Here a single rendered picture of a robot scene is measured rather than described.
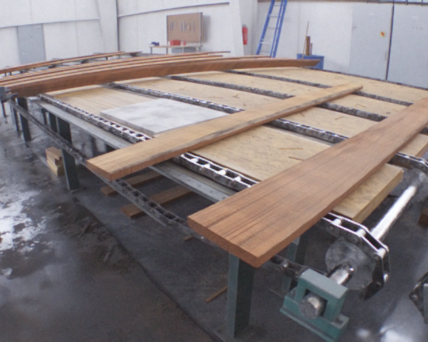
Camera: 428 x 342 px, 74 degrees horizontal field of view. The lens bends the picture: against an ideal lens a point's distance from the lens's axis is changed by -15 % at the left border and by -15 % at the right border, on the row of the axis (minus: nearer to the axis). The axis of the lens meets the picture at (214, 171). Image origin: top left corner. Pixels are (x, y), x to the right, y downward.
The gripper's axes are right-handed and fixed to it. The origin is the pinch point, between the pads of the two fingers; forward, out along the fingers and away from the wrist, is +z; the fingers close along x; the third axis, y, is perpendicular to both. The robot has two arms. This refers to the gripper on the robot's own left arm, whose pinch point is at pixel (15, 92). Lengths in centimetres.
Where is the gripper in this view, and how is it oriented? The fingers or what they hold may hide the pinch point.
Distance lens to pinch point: 285.7
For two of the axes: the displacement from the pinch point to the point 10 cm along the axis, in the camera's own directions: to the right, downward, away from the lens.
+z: 8.3, -2.3, 5.1
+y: 4.2, -3.6, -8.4
